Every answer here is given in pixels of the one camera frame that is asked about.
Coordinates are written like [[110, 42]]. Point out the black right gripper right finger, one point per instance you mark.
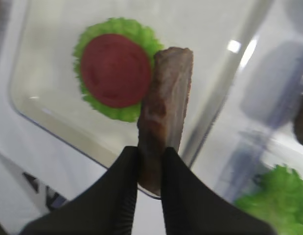
[[191, 208]]

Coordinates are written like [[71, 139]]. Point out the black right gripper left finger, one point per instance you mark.
[[106, 208]]

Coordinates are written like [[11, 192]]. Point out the brown meat patty front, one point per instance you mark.
[[163, 112]]

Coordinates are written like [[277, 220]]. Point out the brown meat patty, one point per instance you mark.
[[298, 124], [163, 112]]

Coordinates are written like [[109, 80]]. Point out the large green lettuce leaf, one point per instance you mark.
[[278, 201]]

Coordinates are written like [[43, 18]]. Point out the brown meat patty back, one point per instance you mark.
[[298, 124]]

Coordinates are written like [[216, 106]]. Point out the red tomato slice on tray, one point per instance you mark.
[[115, 70]]

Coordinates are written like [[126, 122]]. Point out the green lettuce leaf on tray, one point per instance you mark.
[[142, 35]]

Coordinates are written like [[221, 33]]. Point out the clear plastic right rack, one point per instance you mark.
[[246, 91]]

